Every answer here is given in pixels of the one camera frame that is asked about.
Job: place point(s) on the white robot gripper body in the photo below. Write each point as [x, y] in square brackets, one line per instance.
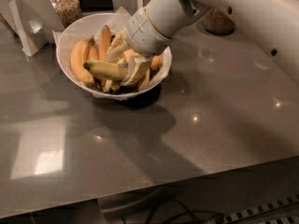
[146, 36]

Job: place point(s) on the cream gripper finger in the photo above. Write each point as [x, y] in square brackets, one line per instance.
[119, 44]
[137, 68]

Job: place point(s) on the long yellow front banana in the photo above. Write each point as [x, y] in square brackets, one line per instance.
[105, 70]

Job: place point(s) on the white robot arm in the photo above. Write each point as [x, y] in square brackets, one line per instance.
[273, 25]

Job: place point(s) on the yellow banana under front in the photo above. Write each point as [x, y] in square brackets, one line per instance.
[144, 81]

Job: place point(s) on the upright orange middle banana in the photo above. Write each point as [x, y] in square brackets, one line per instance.
[104, 42]

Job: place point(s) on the orange banana at right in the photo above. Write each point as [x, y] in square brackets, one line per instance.
[156, 63]

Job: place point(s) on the white paper bowl liner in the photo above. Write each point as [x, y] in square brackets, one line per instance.
[65, 38]

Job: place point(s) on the white bowl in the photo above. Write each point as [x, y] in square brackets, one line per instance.
[90, 25]

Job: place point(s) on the orange banana at left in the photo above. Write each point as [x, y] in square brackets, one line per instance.
[78, 57]

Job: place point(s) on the glass jar of grains left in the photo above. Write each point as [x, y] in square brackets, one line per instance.
[68, 11]

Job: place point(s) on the glass jar of grains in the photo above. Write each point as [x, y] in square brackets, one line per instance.
[216, 22]
[68, 11]

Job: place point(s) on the glass jar of grains right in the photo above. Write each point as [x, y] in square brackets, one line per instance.
[216, 22]

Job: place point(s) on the white folded card stand left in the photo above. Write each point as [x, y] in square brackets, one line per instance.
[33, 21]

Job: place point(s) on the striped floor grate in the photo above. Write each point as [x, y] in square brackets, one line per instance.
[281, 211]

